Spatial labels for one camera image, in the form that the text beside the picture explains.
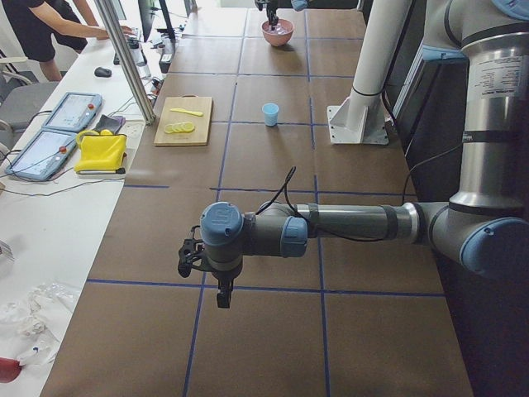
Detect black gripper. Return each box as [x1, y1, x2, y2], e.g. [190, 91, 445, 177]
[178, 225, 234, 309]
[265, 2, 278, 26]

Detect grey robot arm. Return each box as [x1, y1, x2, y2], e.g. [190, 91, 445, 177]
[254, 0, 309, 26]
[178, 1, 528, 309]

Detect pile of ice cubes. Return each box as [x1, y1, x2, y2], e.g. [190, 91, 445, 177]
[262, 22, 293, 36]

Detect light blue plastic cup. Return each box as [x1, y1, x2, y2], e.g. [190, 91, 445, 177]
[261, 103, 279, 127]

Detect pink bowl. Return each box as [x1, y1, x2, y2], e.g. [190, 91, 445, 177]
[261, 19, 294, 47]

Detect black monitor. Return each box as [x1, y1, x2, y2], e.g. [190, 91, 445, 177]
[137, 0, 176, 42]

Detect yellow plastic knife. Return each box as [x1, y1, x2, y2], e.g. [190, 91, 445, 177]
[169, 108, 204, 117]

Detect clear water bottle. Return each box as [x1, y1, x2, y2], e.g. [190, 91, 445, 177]
[127, 36, 151, 80]

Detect lemon slice bottom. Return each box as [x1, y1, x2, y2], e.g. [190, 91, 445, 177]
[183, 122, 195, 132]

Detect bamboo cutting board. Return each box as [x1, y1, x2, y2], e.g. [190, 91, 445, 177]
[154, 96, 212, 146]

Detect black computer mouse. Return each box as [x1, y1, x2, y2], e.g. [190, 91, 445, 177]
[94, 67, 112, 78]

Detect yellow cloth bag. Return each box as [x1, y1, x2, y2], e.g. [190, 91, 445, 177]
[74, 129, 126, 175]

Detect white power strip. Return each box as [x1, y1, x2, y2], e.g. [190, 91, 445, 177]
[121, 120, 145, 137]

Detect grey pouch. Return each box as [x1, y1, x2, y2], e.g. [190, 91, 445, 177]
[94, 115, 126, 134]

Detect crumpled clear plastic wrap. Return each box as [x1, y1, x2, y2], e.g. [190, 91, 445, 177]
[1, 282, 82, 366]

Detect upper blue teach pendant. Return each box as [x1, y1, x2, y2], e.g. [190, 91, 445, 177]
[43, 92, 102, 132]

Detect blue teach pendant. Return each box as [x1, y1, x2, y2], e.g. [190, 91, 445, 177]
[43, 92, 102, 132]
[6, 128, 77, 181]

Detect lower blue teach pendant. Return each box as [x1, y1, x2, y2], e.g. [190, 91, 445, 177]
[6, 128, 77, 181]

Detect red object at edge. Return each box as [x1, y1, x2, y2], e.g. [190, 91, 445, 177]
[0, 357, 21, 383]

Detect person in black shirt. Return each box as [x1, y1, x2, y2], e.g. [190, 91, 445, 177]
[2, 0, 109, 82]

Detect grey office chair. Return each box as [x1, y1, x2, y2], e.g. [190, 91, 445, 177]
[1, 56, 59, 155]

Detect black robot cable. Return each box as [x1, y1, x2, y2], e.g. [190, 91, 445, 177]
[255, 165, 392, 243]

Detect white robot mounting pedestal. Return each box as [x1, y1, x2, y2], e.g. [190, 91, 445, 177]
[327, 0, 412, 145]

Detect aluminium frame post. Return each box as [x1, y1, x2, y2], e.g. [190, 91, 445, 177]
[94, 0, 156, 125]

